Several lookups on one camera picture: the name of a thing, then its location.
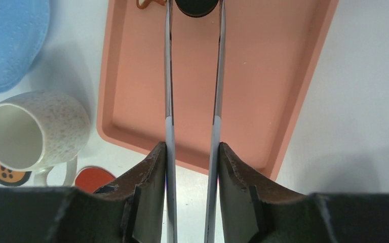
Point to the blue three-tier cake stand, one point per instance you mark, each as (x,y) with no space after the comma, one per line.
(23,29)

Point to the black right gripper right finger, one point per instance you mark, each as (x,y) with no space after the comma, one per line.
(255,208)

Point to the orange black-rimmed coaster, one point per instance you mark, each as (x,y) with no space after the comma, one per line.
(11,178)

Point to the red apple-shaped coaster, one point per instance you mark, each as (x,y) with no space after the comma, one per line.
(89,179)

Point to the metal tongs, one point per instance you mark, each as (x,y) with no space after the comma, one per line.
(210,219)

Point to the black sandwich cookie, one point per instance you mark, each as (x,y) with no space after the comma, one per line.
(196,8)

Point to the pink rectangular tray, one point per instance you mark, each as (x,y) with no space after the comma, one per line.
(271,51)

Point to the white speckled mug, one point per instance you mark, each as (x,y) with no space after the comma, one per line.
(40,130)

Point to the star-shaped brown cookie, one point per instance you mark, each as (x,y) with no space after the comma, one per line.
(142,4)

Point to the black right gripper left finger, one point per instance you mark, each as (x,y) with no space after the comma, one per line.
(127,209)

